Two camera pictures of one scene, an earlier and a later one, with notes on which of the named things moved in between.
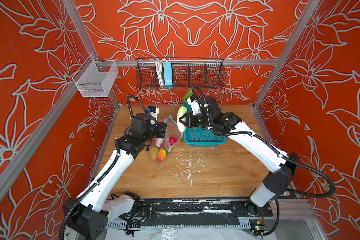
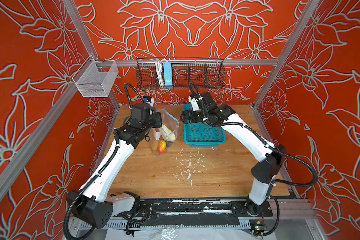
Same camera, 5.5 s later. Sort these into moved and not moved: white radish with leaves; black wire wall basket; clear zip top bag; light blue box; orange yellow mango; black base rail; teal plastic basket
Moved: clear zip top bag; orange yellow mango; white radish with leaves
Not moved: black wire wall basket; black base rail; teal plastic basket; light blue box
